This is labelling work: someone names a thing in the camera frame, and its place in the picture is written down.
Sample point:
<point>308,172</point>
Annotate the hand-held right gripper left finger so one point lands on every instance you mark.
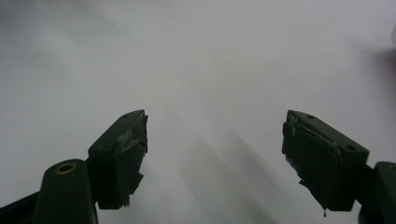
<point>118,161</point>

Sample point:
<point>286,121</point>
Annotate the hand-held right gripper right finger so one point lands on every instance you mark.
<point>323,161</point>

